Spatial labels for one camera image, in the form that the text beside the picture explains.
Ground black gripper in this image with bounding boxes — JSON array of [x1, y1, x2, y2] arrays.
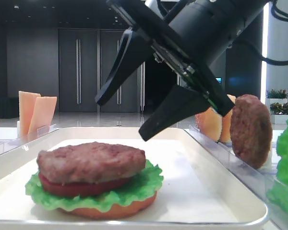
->
[[95, 0, 266, 141]]

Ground brown meat patty front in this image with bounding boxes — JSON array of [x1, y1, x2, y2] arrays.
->
[[37, 142, 146, 184]]

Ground brown meat patty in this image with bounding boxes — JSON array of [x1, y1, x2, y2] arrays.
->
[[37, 142, 146, 184], [230, 94, 273, 169]]

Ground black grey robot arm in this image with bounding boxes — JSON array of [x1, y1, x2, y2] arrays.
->
[[95, 0, 266, 140]]

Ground brown meat patty rear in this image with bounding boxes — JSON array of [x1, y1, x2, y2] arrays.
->
[[230, 94, 273, 169]]

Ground green lettuce leaf on bun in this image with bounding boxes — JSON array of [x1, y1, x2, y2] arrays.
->
[[25, 160, 163, 212]]

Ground orange cheese slice right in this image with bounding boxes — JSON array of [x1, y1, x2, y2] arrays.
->
[[28, 96, 57, 134]]

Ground orange cheese slice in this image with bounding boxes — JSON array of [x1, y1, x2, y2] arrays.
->
[[28, 96, 57, 134], [18, 91, 41, 137]]

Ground orange cheese slice left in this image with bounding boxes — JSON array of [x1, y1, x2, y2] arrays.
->
[[18, 91, 41, 137]]

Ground red tomato slice on lettuce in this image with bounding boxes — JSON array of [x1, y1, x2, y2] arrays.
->
[[38, 172, 130, 198]]

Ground green lettuce leaf in holder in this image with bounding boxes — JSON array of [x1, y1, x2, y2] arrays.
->
[[267, 120, 288, 214]]

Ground sesame bun slice right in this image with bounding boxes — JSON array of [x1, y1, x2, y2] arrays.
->
[[195, 108, 222, 142]]

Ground dark double door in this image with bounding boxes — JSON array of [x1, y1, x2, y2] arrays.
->
[[59, 29, 140, 113]]

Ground plain bun slice right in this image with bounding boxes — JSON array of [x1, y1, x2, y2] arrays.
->
[[219, 94, 237, 144]]

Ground potted plants white planter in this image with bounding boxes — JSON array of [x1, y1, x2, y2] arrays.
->
[[265, 89, 288, 125]]

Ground white rectangular serving tray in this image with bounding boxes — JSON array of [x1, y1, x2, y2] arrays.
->
[[0, 127, 268, 230]]

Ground bottom bun half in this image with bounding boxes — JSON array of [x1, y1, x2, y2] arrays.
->
[[58, 191, 157, 220]]

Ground clear acrylic rack right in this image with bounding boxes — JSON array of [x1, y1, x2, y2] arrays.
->
[[187, 125, 288, 230]]

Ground clear acrylic rack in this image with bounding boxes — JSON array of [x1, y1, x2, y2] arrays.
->
[[0, 124, 60, 155], [187, 125, 288, 230]]

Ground clear acrylic rack left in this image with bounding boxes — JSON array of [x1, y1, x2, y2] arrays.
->
[[0, 124, 60, 155]]

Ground wall mounted display screen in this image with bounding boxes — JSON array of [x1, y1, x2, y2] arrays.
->
[[216, 78, 222, 84]]

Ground black cable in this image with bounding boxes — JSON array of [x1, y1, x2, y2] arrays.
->
[[237, 0, 288, 66]]

